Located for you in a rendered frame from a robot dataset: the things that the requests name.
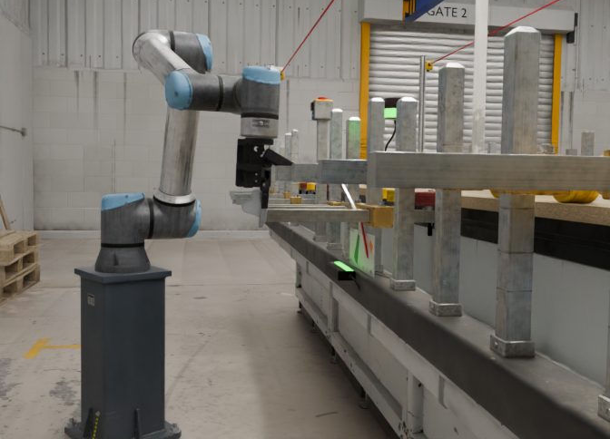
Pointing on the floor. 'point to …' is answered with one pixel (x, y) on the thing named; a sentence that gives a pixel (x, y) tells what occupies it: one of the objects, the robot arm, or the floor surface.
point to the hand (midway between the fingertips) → (263, 222)
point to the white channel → (480, 67)
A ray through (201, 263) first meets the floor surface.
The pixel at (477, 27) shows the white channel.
